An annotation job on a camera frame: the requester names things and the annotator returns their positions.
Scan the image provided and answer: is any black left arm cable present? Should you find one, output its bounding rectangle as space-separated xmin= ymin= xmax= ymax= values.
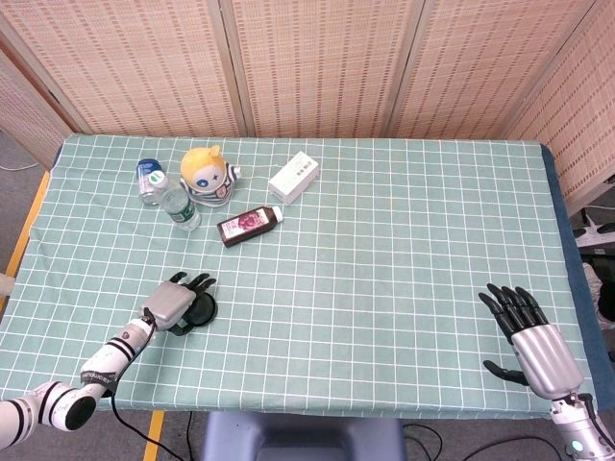
xmin=108 ymin=309 xmax=188 ymax=461

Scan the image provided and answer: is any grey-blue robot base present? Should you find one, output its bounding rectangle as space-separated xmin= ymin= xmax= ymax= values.
xmin=200 ymin=411 xmax=407 ymax=461

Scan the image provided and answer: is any black bag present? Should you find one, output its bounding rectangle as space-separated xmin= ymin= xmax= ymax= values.
xmin=580 ymin=252 xmax=615 ymax=332

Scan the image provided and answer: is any yellow plush doll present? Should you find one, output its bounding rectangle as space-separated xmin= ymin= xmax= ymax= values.
xmin=179 ymin=145 xmax=241 ymax=208

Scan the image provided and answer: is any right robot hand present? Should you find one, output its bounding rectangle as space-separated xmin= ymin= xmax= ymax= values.
xmin=478 ymin=282 xmax=585 ymax=399

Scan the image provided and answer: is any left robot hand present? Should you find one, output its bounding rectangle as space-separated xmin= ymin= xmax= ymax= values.
xmin=142 ymin=271 xmax=218 ymax=337

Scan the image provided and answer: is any bamboo folding screen panel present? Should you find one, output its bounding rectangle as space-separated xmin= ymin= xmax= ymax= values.
xmin=220 ymin=0 xmax=427 ymax=140
xmin=504 ymin=0 xmax=615 ymax=203
xmin=0 ymin=0 xmax=246 ymax=138
xmin=0 ymin=47 xmax=73 ymax=169
xmin=388 ymin=0 xmax=602 ymax=140

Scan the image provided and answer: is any clear water bottle green label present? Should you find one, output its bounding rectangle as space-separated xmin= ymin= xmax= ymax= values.
xmin=147 ymin=171 xmax=202 ymax=232

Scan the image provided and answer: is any white carton box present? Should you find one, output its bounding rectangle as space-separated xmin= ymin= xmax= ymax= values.
xmin=267 ymin=151 xmax=322 ymax=206

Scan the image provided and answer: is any dark juice bottle white cap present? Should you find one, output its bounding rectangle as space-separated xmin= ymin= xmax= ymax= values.
xmin=216 ymin=205 xmax=285 ymax=249

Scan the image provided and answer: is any blue soda can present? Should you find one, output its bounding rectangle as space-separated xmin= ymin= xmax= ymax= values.
xmin=135 ymin=158 xmax=164 ymax=206

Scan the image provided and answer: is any dark blue table cover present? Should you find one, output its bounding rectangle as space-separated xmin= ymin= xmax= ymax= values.
xmin=540 ymin=143 xmax=615 ymax=414

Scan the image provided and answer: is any green checkered tablecloth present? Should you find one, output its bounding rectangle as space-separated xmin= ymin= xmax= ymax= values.
xmin=0 ymin=133 xmax=600 ymax=423

